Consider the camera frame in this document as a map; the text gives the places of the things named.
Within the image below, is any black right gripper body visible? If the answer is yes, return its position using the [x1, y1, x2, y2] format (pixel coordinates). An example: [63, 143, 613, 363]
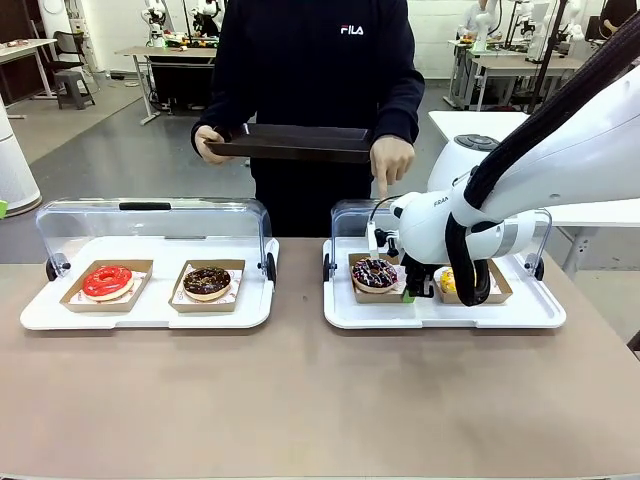
[399, 252, 437, 284]

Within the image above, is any cardboard tray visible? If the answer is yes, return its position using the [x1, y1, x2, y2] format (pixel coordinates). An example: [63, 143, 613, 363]
[58, 258, 155, 315]
[434, 257, 514, 305]
[348, 252, 416, 305]
[168, 258, 247, 315]

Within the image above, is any chocolate donut with coloured sprinkles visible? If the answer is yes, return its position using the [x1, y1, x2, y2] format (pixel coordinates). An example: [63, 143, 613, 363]
[351, 257, 400, 295]

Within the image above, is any dark brown serving tray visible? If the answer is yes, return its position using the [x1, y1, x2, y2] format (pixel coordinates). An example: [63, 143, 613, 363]
[202, 123, 374, 165]

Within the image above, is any chocolate donut with nut bits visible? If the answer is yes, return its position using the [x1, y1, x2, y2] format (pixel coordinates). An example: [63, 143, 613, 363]
[182, 266, 233, 303]

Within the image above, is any person right forearm navy sleeve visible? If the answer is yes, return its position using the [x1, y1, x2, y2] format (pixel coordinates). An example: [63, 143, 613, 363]
[192, 74, 261, 139]

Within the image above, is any person left forearm navy sleeve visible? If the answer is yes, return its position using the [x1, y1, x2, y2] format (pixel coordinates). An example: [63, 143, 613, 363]
[372, 74, 426, 146]

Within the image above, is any yellow glazed donut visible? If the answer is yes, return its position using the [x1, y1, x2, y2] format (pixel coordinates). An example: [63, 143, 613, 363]
[433, 266, 459, 294]

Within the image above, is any cardboard tray under yellow donut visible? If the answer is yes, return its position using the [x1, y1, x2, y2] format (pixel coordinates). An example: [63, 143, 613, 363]
[434, 257, 514, 305]

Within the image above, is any person torso navy FILA sweatshirt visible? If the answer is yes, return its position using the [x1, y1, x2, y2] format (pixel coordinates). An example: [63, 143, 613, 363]
[192, 0, 426, 239]

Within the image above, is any paper liner under red donut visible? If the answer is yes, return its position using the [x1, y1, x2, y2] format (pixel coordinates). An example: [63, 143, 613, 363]
[69, 264, 153, 306]

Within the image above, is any red glazed donut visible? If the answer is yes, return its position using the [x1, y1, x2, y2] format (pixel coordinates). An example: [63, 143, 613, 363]
[81, 265, 135, 303]

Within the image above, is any cardboard tray under red donut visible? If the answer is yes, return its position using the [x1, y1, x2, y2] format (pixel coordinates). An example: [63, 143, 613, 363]
[58, 258, 155, 315]

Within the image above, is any person left hand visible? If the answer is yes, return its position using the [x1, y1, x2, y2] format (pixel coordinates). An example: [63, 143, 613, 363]
[368, 135, 417, 200]

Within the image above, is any person right hand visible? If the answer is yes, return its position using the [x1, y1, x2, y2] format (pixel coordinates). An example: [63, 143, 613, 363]
[192, 124, 236, 166]

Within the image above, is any white display tray base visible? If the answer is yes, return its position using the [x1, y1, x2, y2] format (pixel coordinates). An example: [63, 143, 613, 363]
[19, 235, 281, 331]
[322, 237, 568, 330]

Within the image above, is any grey background workbench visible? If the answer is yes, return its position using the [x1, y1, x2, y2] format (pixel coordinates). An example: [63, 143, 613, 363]
[444, 38, 586, 111]

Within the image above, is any black box under table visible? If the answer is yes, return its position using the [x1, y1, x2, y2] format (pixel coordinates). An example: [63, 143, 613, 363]
[149, 62, 219, 114]

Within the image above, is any black background monitor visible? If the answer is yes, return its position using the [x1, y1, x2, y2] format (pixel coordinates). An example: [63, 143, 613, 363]
[584, 14, 609, 42]

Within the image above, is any wooden top background table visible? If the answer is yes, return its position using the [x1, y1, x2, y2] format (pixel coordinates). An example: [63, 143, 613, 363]
[114, 45, 219, 126]

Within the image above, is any black and white background robot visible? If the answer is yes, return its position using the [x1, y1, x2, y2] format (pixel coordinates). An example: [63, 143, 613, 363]
[192, 0, 222, 37]

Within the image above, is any grey plastic stool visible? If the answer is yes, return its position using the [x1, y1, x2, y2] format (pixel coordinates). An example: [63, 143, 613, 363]
[53, 69, 96, 110]

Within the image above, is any white cylindrical air purifier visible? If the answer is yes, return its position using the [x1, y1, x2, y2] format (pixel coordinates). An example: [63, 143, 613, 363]
[0, 97, 43, 217]

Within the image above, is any black office chair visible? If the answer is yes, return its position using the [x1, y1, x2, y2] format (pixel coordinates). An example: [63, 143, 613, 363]
[52, 30, 94, 76]

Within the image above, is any white background table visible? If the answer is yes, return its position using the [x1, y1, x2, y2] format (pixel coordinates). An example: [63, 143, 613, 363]
[0, 38, 59, 120]

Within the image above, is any clear display lid black handle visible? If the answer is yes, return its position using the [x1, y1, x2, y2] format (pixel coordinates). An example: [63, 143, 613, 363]
[323, 198, 554, 284]
[34, 198, 277, 294]

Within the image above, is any black braided cable sleeve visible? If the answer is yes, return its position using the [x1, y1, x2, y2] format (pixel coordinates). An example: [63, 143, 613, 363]
[444, 0, 640, 307]

